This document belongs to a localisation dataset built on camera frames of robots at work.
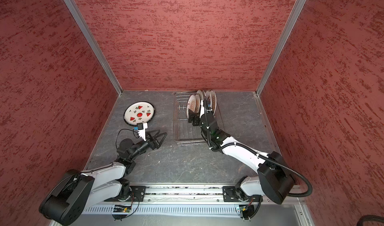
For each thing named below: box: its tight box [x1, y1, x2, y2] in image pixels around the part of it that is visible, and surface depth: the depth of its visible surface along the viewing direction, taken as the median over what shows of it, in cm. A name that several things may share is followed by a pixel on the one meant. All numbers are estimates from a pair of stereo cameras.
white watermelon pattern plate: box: [124, 102, 154, 125], surface depth 108 cm
